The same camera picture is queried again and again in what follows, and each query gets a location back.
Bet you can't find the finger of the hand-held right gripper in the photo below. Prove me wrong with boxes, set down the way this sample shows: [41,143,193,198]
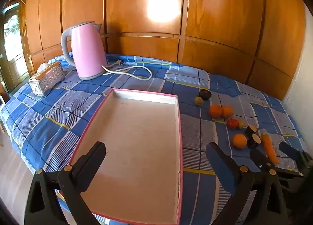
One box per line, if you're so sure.
[249,149,275,170]
[279,141,305,164]

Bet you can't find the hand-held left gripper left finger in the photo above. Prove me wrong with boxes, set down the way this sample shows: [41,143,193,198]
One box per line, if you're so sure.
[24,141,107,225]

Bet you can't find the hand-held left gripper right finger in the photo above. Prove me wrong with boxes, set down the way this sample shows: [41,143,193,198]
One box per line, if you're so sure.
[206,142,288,225]

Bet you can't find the orange carrot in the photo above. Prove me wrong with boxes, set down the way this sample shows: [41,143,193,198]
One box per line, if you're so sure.
[260,133,280,165]

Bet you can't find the orange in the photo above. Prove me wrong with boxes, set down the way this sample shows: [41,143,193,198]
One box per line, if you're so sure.
[232,134,248,149]
[209,104,223,118]
[221,106,234,118]

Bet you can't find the pink-rimmed white tray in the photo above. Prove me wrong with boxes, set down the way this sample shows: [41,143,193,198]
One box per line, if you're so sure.
[59,88,183,225]

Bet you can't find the dark round avocado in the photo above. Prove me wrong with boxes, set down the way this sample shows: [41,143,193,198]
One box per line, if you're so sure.
[199,89,212,100]

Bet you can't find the blue plaid blanket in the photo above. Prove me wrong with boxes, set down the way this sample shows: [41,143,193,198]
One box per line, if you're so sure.
[0,53,306,225]

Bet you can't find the silver embossed tissue box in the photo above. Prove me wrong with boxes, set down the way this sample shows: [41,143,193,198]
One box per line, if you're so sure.
[28,62,66,97]

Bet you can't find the white tissue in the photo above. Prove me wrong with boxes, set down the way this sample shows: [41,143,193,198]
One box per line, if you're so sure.
[37,62,50,73]

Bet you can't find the pink electric kettle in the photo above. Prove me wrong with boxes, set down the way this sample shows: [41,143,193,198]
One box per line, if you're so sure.
[61,21,108,80]

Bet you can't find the wooden glazed door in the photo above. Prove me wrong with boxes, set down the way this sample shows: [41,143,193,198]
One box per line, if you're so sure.
[0,0,30,93]

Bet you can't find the wooden panelled wardrobe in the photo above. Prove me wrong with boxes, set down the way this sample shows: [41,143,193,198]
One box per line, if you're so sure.
[20,0,306,101]

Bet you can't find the white kettle power cord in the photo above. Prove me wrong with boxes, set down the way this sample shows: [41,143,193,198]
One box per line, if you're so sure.
[101,59,153,81]

